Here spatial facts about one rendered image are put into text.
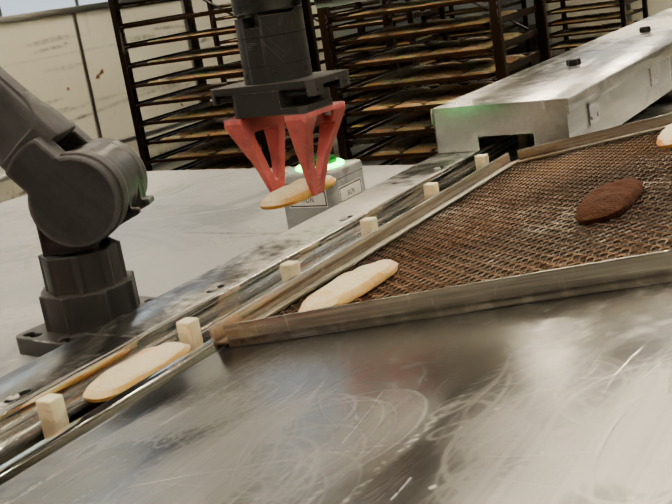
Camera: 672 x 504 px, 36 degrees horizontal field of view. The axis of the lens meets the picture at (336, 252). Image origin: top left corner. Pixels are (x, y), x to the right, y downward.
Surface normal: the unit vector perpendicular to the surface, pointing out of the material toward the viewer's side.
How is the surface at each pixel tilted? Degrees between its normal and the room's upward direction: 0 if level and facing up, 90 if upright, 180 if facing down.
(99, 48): 90
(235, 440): 10
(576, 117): 90
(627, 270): 90
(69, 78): 90
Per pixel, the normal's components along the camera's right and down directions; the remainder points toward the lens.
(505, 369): -0.30, -0.94
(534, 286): -0.51, 0.29
